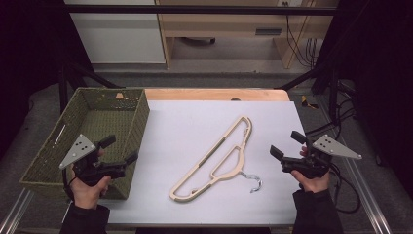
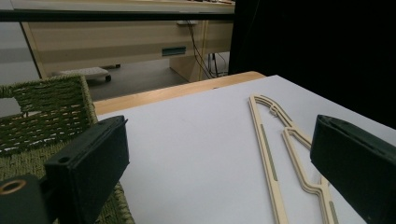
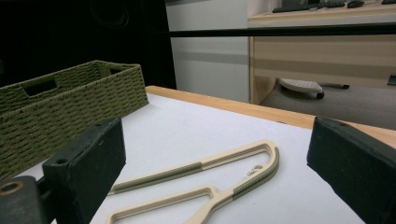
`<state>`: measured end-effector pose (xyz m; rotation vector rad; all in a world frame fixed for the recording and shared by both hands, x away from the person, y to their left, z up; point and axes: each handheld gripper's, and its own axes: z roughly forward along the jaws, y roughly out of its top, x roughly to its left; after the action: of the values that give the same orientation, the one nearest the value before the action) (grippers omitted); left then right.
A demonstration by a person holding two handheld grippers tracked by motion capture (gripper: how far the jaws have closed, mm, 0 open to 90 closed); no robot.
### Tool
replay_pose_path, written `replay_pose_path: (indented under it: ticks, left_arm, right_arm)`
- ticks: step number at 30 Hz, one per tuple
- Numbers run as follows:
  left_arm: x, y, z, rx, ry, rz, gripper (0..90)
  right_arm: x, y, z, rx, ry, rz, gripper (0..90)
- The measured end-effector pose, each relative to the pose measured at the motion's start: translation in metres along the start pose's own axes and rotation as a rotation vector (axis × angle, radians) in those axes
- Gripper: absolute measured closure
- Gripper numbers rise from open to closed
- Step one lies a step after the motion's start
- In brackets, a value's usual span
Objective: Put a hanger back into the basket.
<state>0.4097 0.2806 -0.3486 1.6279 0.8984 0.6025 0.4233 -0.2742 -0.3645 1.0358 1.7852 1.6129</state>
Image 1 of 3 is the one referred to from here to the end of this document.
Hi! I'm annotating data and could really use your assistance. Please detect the black hanging cables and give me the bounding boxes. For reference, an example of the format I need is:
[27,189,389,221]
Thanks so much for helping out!
[284,2,319,69]

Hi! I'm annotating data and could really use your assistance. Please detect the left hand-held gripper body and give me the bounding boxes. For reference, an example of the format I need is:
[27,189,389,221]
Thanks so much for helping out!
[58,134,129,187]

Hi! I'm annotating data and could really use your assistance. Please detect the white cabinet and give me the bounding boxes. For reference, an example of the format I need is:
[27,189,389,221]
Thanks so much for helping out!
[63,0,167,65]

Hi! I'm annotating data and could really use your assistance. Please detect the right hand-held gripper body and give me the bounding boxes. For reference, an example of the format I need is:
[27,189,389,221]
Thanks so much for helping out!
[281,134,363,180]

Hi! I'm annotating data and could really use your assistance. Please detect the light wooden desk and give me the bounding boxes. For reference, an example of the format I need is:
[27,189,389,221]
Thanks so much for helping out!
[155,0,340,70]

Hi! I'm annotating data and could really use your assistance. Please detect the person's right hand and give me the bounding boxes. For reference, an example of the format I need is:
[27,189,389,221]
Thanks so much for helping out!
[290,170,331,195]

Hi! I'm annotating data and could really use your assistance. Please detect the green woven basket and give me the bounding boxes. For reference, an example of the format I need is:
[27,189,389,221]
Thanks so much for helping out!
[19,87,151,201]

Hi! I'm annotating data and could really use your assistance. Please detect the black metal stand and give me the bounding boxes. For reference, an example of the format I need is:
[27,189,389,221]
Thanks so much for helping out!
[57,61,125,113]
[276,62,343,125]

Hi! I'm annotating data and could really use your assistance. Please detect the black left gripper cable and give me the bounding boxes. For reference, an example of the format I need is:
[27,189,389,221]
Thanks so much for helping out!
[62,168,77,203]

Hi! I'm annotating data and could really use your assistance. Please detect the person's left hand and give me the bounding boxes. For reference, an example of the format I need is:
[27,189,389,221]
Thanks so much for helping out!
[68,175,112,211]

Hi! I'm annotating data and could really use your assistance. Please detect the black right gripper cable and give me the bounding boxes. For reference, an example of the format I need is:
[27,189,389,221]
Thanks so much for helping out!
[329,162,362,215]

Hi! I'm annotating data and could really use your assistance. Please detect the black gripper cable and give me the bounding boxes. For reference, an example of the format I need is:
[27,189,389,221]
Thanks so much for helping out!
[62,168,77,203]
[329,162,362,215]

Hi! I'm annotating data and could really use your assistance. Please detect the black horizontal frame bar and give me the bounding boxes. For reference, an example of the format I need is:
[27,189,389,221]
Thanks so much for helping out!
[64,4,339,16]

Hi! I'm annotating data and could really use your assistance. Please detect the yellow and black object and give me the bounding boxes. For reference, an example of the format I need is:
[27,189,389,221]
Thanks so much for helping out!
[300,95,319,110]

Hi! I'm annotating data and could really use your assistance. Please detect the white paper sheet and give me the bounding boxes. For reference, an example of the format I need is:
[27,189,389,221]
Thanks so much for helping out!
[98,99,308,226]

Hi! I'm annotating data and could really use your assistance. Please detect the aluminium rail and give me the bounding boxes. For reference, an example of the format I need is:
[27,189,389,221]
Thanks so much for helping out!
[316,97,393,234]
[0,188,35,234]

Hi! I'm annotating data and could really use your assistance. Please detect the black floor cables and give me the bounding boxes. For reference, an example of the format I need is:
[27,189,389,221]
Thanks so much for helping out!
[305,97,357,138]

